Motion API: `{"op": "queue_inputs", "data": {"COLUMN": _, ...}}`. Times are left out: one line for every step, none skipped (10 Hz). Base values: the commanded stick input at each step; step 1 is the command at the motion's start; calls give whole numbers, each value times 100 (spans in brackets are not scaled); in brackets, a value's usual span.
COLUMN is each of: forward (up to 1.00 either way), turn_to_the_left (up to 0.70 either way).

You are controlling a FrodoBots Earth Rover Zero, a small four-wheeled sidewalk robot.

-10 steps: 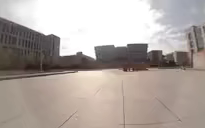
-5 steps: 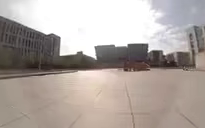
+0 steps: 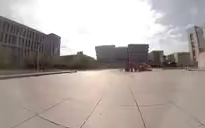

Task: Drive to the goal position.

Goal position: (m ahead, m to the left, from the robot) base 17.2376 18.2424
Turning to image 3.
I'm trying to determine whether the dark wide building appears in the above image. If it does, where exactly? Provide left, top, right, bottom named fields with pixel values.
left=94, top=43, right=150, bottom=69

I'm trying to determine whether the low brown building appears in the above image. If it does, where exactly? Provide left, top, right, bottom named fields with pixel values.
left=59, top=51, right=100, bottom=70

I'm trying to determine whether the grey paved plaza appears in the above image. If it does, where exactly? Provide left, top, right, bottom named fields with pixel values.
left=0, top=68, right=205, bottom=128

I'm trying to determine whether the red canopy stall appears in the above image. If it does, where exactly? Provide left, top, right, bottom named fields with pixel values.
left=124, top=62, right=153, bottom=73

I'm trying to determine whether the small grey building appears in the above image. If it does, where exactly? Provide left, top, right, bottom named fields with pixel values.
left=148, top=50, right=165, bottom=66

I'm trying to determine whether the raised stone ledge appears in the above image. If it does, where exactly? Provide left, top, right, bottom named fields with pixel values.
left=0, top=69, right=78, bottom=81

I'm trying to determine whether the low pale building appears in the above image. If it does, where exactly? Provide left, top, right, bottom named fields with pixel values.
left=166, top=51, right=192, bottom=67

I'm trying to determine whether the long grey building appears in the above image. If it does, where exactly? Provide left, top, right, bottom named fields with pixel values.
left=0, top=11, right=62, bottom=70

